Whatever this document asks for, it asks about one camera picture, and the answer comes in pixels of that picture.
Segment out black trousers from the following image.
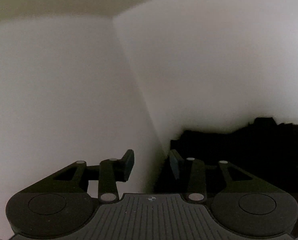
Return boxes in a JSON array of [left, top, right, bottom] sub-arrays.
[[170, 118, 298, 202]]

